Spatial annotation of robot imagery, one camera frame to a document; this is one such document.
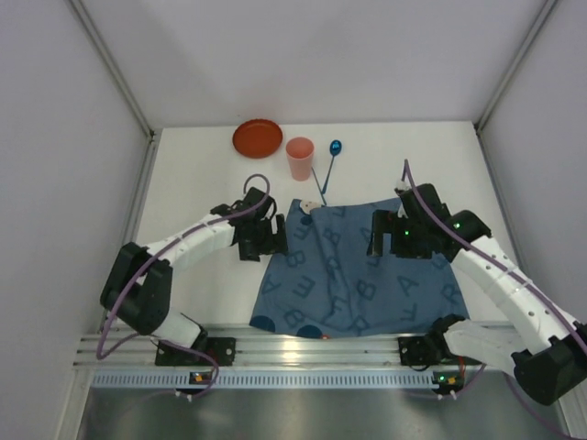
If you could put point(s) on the blue metallic spoon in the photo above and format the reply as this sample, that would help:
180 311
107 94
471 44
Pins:
335 148

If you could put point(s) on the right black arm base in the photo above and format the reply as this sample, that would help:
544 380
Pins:
424 351

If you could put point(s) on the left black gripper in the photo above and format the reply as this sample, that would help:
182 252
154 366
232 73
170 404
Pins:
259 238

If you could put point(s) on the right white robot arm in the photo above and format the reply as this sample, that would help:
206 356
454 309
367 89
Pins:
546 353

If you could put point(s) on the right corner frame post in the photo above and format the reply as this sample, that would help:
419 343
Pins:
538 23

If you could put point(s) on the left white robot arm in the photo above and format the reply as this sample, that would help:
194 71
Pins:
138 289

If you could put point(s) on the blue metallic fork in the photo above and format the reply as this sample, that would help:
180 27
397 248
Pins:
319 187

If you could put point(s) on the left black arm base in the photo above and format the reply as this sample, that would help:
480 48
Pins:
221 349

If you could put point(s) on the left corner frame post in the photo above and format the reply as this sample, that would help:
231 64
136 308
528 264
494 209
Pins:
97 41

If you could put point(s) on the perforated cable duct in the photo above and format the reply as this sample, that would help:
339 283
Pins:
278 379

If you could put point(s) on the blue lettered placemat cloth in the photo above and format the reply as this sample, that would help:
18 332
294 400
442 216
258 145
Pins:
327 286

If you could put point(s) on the corner frame post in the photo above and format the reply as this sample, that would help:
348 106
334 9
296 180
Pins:
538 23
97 41

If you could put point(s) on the aluminium mounting rail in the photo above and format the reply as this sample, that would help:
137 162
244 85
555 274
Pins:
256 348

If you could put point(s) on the orange-red plate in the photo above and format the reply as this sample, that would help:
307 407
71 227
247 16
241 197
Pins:
257 138

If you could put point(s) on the pink plastic cup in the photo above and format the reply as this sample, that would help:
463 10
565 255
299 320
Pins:
300 153

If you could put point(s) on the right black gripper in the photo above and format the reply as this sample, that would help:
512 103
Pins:
396 240

